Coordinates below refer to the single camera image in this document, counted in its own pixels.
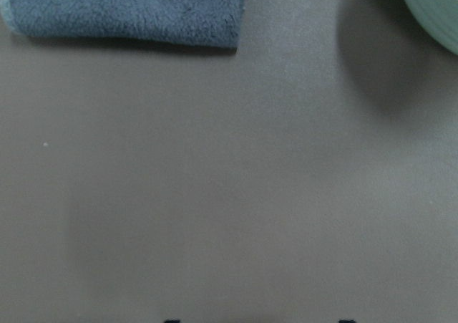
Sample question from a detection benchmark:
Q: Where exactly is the grey folded cloth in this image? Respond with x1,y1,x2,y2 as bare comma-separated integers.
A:
1,0,244,49

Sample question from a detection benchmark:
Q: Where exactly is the mint green bowl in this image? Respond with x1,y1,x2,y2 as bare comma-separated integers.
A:
405,0,457,54

